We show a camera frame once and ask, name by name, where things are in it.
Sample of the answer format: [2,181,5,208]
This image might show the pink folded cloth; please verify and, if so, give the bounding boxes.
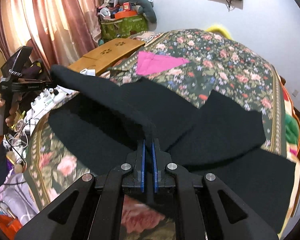
[136,51,190,76]

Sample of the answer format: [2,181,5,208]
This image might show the green plush toy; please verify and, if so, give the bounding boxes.
[285,114,300,146]

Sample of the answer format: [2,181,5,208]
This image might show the floral bed quilt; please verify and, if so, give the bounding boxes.
[24,29,300,231]

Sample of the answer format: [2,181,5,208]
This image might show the black pants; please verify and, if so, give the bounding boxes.
[48,65,295,232]

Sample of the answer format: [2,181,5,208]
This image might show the grey plush pillow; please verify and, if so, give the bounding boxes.
[119,0,157,24]

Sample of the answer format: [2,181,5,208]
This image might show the person left hand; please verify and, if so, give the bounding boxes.
[0,93,23,128]

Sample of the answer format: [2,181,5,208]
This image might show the yellow curved tube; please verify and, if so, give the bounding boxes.
[205,24,232,40]

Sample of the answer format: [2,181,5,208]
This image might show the orange box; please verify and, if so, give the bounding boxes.
[114,10,138,20]

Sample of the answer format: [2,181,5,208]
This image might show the pink striped curtain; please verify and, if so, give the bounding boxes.
[0,0,104,67]

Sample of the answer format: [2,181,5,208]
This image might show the green fabric storage box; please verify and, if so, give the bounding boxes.
[101,15,148,41]

